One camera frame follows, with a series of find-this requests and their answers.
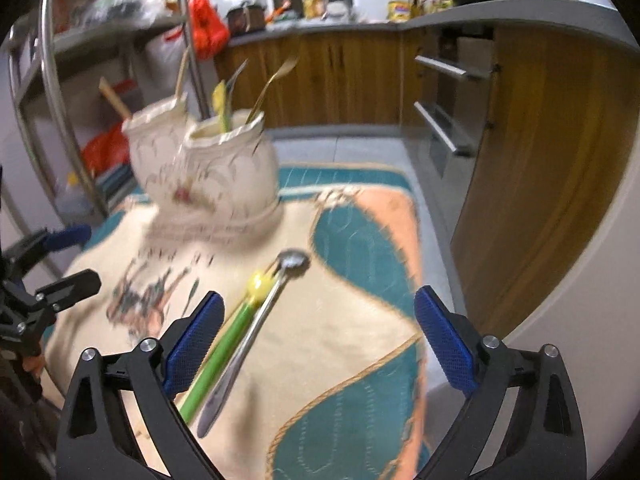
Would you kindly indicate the white plastic bag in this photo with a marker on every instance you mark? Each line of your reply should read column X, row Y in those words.
column 165, row 65

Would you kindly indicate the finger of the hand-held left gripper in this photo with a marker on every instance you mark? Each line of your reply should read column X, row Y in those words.
column 67, row 236
column 70, row 287

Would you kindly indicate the wooden base cabinets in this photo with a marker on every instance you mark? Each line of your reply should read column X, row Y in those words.
column 320, row 80

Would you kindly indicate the large red plastic bag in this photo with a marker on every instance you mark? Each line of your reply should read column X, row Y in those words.
column 105, row 150

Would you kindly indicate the gold metal spoon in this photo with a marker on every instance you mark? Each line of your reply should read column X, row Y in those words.
column 277, row 76

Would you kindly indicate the yellow oil bottles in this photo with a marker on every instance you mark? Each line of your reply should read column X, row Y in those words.
column 312, row 5

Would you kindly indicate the silver metal fork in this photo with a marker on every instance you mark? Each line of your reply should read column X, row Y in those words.
column 239, row 71

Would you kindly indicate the tall wooden cabinet side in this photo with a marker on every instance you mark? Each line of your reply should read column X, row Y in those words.
column 550, row 160

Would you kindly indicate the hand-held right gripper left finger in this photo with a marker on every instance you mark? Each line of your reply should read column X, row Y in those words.
column 195, row 342

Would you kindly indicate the wooden chopstick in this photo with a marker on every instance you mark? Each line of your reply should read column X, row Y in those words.
column 114, row 99
column 182, row 72

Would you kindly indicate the silver metal spoon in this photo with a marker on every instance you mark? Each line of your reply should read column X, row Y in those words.
column 260, row 320

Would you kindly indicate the printed horse tablecloth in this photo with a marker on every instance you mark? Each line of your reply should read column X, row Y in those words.
column 310, row 340

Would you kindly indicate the grey kitchen countertop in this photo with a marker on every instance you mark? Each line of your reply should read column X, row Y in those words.
column 500, row 17

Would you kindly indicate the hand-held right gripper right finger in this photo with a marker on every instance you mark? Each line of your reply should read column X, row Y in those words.
column 445, row 345

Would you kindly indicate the hanging red plastic bag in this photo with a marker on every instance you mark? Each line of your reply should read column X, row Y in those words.
column 205, row 25

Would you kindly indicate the metal shelf rack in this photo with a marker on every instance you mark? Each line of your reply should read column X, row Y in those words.
column 55, row 85

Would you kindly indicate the metal sink faucet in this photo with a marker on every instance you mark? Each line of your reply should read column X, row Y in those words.
column 340, row 2

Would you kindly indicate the yellow tin can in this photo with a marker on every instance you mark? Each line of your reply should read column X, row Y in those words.
column 400, row 11

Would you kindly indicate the white ceramic floral utensil holder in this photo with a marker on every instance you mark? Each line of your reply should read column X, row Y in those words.
column 210, row 180

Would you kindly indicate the built-in steel oven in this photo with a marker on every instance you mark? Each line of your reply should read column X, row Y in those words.
column 455, row 95

